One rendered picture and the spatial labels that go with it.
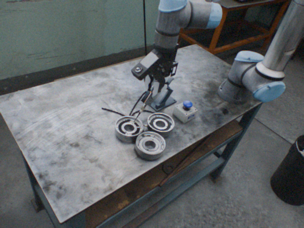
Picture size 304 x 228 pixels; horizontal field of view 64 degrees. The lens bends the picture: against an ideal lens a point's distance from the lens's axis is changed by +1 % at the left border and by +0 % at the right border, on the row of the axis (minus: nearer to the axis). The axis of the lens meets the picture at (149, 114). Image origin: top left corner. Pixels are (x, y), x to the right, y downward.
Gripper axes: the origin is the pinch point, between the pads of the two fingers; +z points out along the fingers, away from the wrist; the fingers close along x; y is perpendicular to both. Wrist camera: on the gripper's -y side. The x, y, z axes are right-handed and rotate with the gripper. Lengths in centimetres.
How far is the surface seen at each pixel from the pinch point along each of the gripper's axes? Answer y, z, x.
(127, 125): -9.3, 11.3, 0.4
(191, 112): 15.7, 8.7, -10.0
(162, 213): 18, 93, -14
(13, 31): 1, 42, 155
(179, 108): 13.5, 8.7, -5.3
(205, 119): 22.7, 13.3, -13.7
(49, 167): -39.5, 13.2, 0.8
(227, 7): 179, 16, 78
